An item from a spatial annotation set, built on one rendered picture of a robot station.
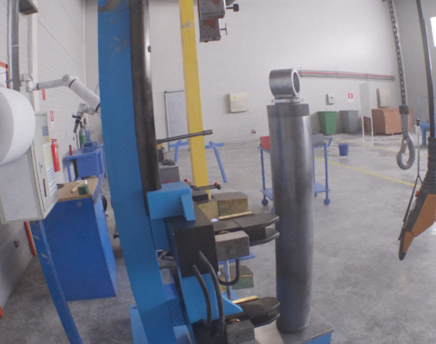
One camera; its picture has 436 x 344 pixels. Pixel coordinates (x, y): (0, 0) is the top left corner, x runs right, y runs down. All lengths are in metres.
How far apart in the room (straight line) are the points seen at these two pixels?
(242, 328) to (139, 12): 1.44
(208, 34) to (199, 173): 2.66
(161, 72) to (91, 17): 3.70
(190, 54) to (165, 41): 8.48
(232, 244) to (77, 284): 1.95
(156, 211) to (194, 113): 2.84
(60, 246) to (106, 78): 1.75
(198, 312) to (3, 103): 1.10
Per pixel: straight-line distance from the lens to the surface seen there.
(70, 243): 2.85
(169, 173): 1.87
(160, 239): 1.57
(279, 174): 1.68
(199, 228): 1.25
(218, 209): 1.85
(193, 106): 4.12
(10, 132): 0.98
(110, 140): 1.47
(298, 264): 1.82
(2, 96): 1.00
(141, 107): 1.35
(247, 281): 2.03
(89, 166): 8.43
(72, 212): 2.76
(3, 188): 1.29
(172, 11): 12.98
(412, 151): 1.14
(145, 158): 1.37
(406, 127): 1.10
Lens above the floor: 1.49
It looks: 11 degrees down
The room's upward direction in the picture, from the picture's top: 5 degrees counter-clockwise
